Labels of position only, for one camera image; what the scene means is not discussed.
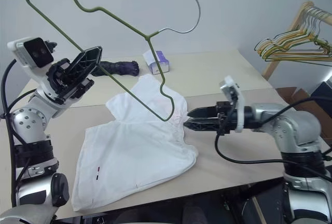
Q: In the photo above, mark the white and purple box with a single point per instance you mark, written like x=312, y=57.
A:
x=160, y=60

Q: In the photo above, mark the dark purple crumpled cloth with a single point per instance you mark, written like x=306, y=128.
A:
x=116, y=68

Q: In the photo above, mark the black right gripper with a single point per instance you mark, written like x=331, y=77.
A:
x=223, y=120

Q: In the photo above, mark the black box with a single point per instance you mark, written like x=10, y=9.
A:
x=323, y=91

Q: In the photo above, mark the white shorts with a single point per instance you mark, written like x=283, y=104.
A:
x=129, y=154

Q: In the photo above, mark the wooden stick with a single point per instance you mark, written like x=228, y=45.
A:
x=259, y=212

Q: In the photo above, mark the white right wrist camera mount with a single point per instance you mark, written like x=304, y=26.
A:
x=238, y=104

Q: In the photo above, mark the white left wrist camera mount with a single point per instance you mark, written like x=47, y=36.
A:
x=31, y=50

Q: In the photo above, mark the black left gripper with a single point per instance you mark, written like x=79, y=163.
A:
x=64, y=84

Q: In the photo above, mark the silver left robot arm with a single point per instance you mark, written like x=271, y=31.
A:
x=27, y=120

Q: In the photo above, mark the bunch of hangers on rack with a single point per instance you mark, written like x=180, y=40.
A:
x=298, y=60

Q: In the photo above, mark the wooden clothes rack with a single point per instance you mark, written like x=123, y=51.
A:
x=298, y=17

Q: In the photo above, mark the brown cardboard box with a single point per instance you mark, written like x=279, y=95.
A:
x=293, y=95

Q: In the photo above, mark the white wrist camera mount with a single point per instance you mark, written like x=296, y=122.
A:
x=238, y=104
x=31, y=50

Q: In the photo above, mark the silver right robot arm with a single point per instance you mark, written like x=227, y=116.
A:
x=295, y=130

